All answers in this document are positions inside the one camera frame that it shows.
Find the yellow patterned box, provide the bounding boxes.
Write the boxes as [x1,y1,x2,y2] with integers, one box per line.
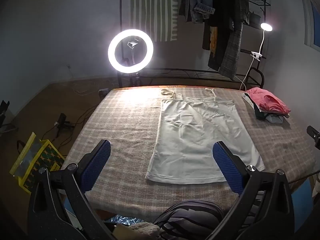
[9,132,65,193]

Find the dark folded garment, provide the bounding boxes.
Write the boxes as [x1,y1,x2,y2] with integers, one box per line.
[254,105,271,121]

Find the black garment with yellow print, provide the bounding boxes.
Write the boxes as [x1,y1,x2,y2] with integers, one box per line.
[202,20,218,55]

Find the light blue folded garment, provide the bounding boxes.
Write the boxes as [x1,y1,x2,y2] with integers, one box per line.
[265,114,286,125]

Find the white folded garment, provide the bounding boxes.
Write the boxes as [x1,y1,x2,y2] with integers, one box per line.
[242,92,253,106]

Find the phone holder on gooseneck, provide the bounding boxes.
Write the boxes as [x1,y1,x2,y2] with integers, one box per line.
[127,39,140,65]

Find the white ring light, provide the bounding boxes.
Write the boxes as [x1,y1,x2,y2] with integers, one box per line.
[108,29,154,88]

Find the white clip lamp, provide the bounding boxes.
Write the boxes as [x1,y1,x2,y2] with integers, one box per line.
[251,22,273,61]

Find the striped wall hanging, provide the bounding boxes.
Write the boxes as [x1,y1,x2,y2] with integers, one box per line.
[127,0,179,42]

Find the dark pot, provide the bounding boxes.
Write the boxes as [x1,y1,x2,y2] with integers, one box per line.
[249,11,262,26]

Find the white camisole top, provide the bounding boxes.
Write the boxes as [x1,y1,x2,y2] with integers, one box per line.
[145,88,265,184]

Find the black metal clothes rack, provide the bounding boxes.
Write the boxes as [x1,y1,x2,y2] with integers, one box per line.
[118,0,272,90]

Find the blue window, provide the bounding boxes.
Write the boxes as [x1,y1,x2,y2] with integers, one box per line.
[304,0,320,48]

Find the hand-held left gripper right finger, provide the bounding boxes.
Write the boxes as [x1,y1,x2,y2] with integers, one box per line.
[204,141,295,240]

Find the beige fuzzy cloth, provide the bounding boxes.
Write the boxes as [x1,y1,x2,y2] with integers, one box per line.
[130,224,160,240]

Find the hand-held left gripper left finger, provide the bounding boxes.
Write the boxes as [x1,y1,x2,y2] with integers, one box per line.
[27,139,118,240]

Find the beige plaid blanket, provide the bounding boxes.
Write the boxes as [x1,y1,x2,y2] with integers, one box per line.
[61,85,320,223]

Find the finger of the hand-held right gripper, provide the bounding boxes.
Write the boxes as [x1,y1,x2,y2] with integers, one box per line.
[306,126,320,152]

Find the small black tripod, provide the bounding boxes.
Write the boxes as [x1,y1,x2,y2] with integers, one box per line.
[54,113,73,138]

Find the pile of folded clothes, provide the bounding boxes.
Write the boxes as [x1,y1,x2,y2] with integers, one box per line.
[246,87,292,114]

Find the grey plaid coat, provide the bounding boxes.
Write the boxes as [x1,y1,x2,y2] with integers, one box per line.
[207,0,250,80]

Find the denim jacket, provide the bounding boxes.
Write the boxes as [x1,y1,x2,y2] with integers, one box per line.
[179,0,215,24]

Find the black stand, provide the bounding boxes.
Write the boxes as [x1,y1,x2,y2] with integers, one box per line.
[0,100,18,134]

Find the person's striped clothing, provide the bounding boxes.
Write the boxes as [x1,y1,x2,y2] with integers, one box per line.
[152,199,224,240]

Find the white lamp cable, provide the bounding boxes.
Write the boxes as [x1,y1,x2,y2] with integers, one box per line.
[235,59,254,91]

